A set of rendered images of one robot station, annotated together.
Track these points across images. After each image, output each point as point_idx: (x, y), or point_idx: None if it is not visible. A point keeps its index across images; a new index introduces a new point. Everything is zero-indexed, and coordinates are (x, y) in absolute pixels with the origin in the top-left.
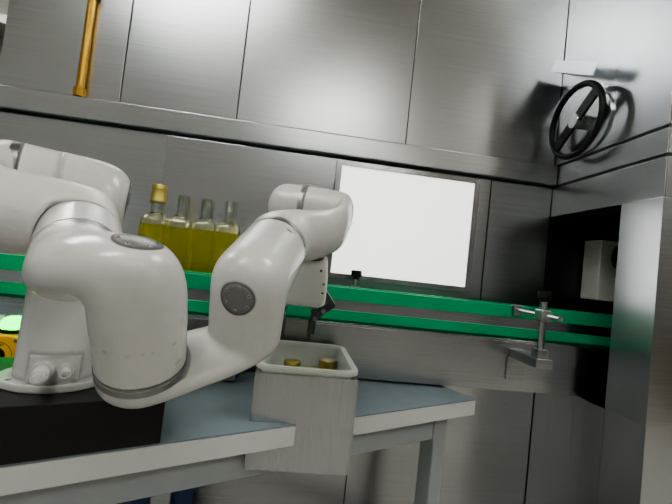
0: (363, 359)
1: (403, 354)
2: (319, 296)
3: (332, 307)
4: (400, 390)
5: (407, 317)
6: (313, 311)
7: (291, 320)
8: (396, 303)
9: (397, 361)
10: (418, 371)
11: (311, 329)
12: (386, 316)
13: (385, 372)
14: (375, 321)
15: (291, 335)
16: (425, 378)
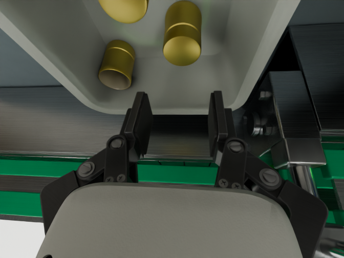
0: (83, 108)
1: (26, 119)
2: (65, 242)
3: (53, 185)
4: (25, 65)
5: (12, 173)
6: (116, 166)
7: (192, 156)
8: (21, 196)
9: (37, 110)
10: (14, 100)
11: (130, 112)
12: (42, 173)
13: (57, 95)
14: (61, 164)
15: (189, 132)
16: (8, 93)
